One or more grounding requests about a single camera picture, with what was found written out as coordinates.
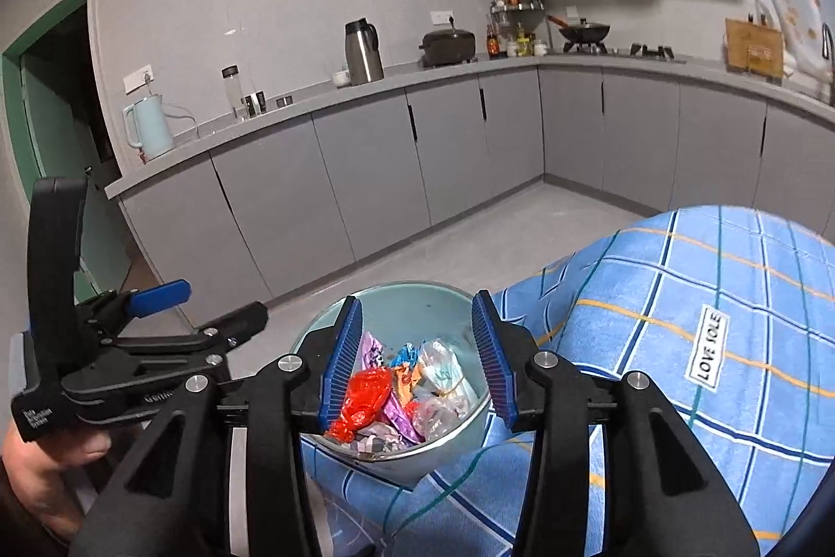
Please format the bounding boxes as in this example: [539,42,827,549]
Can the wooden knife block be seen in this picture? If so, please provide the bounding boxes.
[724,15,784,75]

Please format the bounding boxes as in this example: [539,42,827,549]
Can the green door frame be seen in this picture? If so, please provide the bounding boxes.
[0,0,132,297]

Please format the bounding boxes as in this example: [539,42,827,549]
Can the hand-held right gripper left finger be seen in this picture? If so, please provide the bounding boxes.
[68,294,364,557]

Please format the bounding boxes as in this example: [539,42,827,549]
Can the steel thermos jug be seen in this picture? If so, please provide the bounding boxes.
[344,18,385,86]

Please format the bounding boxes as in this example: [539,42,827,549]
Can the gas stove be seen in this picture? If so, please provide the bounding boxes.
[564,41,686,63]

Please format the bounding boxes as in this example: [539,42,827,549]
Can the red plastic bag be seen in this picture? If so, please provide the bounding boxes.
[326,368,396,444]

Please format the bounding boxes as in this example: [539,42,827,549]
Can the orange blue snack wrapper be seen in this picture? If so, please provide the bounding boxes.
[390,343,425,395]

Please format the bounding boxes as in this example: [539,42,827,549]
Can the grey lower cabinets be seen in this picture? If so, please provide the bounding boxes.
[104,51,835,303]

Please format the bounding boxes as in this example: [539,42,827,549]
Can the teal metal bucket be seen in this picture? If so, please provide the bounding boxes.
[289,281,493,486]

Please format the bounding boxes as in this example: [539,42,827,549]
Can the black rice cooker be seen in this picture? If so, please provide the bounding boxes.
[419,30,477,68]

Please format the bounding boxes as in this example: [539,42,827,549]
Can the black faucet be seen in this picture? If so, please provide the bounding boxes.
[818,23,835,101]

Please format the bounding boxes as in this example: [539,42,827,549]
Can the clear glass bottle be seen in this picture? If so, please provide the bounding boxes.
[222,66,244,121]

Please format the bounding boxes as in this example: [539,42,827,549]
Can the person's left hand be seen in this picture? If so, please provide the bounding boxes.
[0,423,113,541]

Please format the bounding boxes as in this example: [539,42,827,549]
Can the pink clear plastic bag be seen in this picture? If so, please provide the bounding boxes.
[404,397,471,441]

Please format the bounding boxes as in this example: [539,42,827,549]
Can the blue plaid cloth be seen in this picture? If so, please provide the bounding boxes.
[300,205,835,557]

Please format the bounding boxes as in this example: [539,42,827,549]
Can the purple wrapper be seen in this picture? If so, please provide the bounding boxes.
[355,331,422,444]

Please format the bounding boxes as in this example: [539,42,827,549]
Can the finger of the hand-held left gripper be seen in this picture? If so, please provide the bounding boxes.
[78,281,192,336]
[98,301,270,383]

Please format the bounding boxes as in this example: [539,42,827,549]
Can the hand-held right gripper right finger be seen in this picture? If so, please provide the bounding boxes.
[471,289,761,557]

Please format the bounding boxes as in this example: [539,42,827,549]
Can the black wok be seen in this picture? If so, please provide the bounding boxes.
[546,15,612,42]

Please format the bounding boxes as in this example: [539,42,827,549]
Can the metal spice rack with bottles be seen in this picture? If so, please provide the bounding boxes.
[486,0,549,58]

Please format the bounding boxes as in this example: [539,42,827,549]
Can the light teal electric kettle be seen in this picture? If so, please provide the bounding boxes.
[123,95,177,161]

